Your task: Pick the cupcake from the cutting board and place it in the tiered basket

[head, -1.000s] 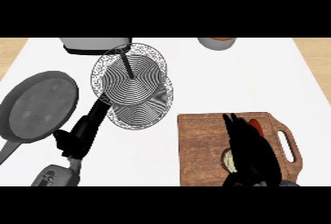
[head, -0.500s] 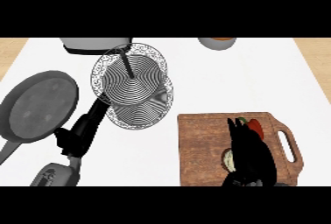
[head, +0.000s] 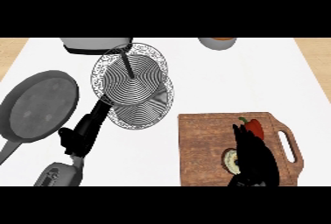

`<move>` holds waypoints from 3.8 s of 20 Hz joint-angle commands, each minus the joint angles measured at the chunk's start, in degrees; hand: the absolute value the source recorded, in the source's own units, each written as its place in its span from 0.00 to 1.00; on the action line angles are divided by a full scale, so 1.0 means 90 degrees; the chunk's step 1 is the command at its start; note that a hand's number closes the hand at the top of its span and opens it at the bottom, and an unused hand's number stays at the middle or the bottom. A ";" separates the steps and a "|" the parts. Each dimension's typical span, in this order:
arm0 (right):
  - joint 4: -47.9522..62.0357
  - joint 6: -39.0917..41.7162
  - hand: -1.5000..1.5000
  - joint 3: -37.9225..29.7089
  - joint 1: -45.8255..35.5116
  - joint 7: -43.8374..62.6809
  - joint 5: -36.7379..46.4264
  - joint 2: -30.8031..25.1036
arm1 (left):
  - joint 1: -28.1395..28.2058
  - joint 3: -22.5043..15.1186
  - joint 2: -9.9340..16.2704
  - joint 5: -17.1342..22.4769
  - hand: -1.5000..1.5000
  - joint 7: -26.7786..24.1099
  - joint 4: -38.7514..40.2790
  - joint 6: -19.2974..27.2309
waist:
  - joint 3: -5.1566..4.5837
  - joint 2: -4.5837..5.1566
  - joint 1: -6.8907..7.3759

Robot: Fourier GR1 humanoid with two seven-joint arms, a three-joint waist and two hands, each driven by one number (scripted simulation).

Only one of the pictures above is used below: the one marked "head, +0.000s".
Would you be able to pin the grey bowl with orange content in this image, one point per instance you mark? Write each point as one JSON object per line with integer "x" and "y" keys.
{"x": 218, "y": 43}

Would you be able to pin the red bell pepper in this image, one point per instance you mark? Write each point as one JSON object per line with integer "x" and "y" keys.
{"x": 256, "y": 127}

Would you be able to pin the grey and black appliance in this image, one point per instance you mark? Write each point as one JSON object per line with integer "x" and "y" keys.
{"x": 92, "y": 45}

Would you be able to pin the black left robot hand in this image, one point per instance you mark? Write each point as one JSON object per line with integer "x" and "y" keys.
{"x": 84, "y": 135}

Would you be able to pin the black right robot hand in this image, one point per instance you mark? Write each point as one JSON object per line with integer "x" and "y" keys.
{"x": 255, "y": 159}

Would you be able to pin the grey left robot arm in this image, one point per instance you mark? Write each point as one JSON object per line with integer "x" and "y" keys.
{"x": 60, "y": 174}

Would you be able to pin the brown wooden cutting board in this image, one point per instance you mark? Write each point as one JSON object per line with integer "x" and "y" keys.
{"x": 208, "y": 145}

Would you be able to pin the dark grey frying pan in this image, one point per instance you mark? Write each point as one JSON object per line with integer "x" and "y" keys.
{"x": 36, "y": 109}

